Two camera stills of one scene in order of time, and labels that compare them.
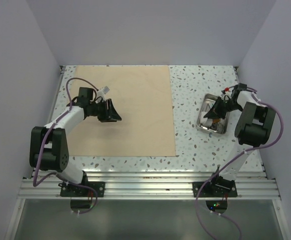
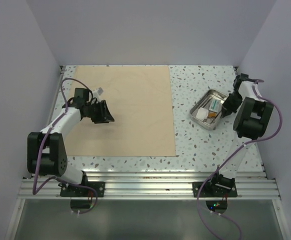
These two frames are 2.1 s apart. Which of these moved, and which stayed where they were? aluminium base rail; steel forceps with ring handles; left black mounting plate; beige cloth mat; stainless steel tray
Moved: steel forceps with ring handles; stainless steel tray
Stayed: beige cloth mat; left black mounting plate; aluminium base rail
